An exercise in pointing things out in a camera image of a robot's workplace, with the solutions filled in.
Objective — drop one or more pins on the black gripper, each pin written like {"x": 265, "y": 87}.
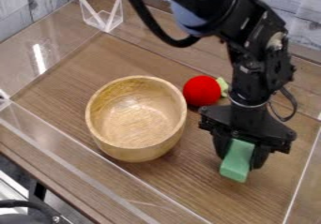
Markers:
{"x": 249, "y": 124}

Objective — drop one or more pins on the green block stick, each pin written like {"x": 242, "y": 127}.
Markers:
{"x": 236, "y": 164}

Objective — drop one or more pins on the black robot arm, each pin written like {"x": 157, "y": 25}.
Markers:
{"x": 256, "y": 35}

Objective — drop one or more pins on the brown wooden bowl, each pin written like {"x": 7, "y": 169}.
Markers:
{"x": 135, "y": 117}

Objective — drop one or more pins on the red toy radish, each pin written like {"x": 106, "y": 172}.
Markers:
{"x": 202, "y": 90}

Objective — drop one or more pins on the black table leg bracket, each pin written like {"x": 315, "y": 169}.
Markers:
{"x": 50, "y": 209}

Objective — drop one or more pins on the clear acrylic corner bracket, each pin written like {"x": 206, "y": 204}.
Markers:
{"x": 103, "y": 20}

